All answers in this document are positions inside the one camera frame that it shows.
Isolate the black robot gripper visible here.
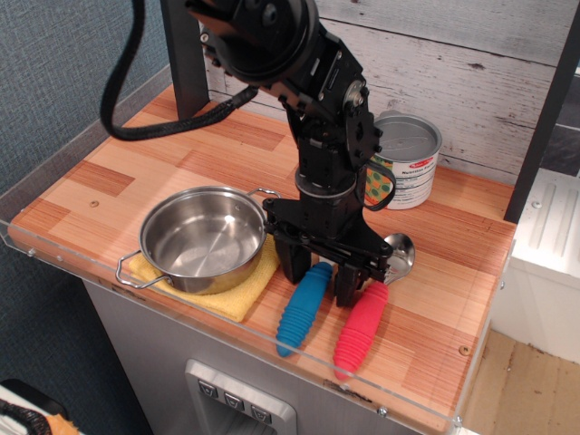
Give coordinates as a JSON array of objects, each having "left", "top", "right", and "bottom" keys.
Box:
[{"left": 263, "top": 188, "right": 393, "bottom": 307}]

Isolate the blue handled metal fork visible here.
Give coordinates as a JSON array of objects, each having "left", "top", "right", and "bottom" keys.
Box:
[{"left": 275, "top": 262, "right": 334, "bottom": 357}]

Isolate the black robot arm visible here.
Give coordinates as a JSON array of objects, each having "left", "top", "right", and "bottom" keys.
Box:
[{"left": 186, "top": 1, "right": 392, "bottom": 306}]

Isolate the stainless steel pot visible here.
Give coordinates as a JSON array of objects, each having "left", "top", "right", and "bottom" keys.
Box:
[{"left": 115, "top": 186, "right": 281, "bottom": 295}]

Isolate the yellow folded cloth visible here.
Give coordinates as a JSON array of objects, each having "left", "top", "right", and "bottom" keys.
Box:
[{"left": 151, "top": 235, "right": 280, "bottom": 323}]

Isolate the toy food can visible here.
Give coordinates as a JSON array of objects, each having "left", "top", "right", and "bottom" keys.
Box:
[{"left": 365, "top": 111, "right": 442, "bottom": 210}]

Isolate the silver dispenser button panel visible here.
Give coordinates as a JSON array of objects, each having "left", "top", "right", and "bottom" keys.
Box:
[{"left": 185, "top": 359, "right": 298, "bottom": 434}]

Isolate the grey toy kitchen cabinet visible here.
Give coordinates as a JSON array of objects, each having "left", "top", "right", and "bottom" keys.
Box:
[{"left": 85, "top": 281, "right": 412, "bottom": 434}]

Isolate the white toy cabinet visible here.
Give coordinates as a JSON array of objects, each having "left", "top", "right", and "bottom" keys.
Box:
[{"left": 490, "top": 169, "right": 579, "bottom": 363}]

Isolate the orange plush object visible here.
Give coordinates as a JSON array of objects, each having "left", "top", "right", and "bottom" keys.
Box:
[{"left": 45, "top": 414, "right": 81, "bottom": 435}]

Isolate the clear acrylic table guard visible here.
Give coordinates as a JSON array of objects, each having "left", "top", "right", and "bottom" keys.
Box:
[{"left": 5, "top": 100, "right": 515, "bottom": 434}]

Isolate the black and white device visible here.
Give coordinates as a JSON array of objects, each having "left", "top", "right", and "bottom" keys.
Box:
[{"left": 1, "top": 379, "right": 68, "bottom": 434}]

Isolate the red handled metal spoon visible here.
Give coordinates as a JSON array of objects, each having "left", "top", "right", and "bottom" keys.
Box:
[{"left": 333, "top": 233, "right": 416, "bottom": 381}]

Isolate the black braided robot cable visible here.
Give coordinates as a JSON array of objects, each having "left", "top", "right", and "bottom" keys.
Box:
[{"left": 99, "top": 0, "right": 259, "bottom": 142}]

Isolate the dark grey right post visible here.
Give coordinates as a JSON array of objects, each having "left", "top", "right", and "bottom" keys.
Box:
[{"left": 504, "top": 6, "right": 579, "bottom": 224}]

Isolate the dark grey post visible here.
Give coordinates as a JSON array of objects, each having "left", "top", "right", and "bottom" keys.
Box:
[
  {"left": 504, "top": 6, "right": 579, "bottom": 224},
  {"left": 160, "top": 0, "right": 210, "bottom": 120}
]

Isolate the dark grey left post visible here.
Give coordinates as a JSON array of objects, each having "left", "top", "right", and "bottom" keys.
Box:
[{"left": 160, "top": 0, "right": 210, "bottom": 120}]

